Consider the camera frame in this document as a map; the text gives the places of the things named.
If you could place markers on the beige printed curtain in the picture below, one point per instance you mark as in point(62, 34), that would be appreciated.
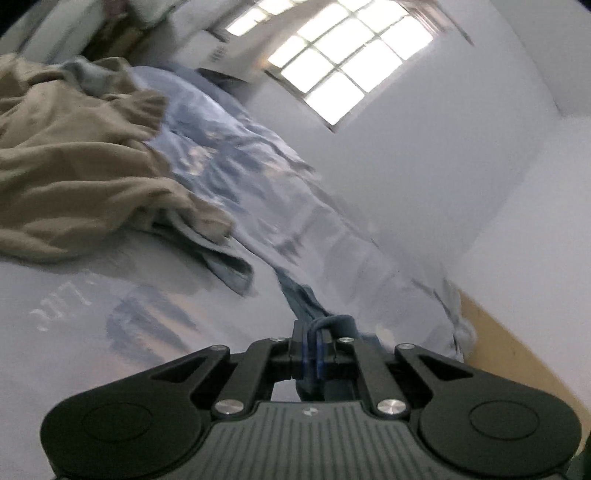
point(217, 50)

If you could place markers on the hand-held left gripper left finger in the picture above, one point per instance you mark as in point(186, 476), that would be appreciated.
point(308, 355)

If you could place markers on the beige garment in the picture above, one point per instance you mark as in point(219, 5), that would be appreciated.
point(69, 175)

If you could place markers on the barred window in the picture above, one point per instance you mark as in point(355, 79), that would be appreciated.
point(341, 69)

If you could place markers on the dark blue garment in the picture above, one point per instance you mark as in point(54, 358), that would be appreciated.
point(300, 300)

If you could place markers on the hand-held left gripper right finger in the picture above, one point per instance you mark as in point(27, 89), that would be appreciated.
point(322, 355)

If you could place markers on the light blue printed duvet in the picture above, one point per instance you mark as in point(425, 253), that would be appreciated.
point(286, 207)

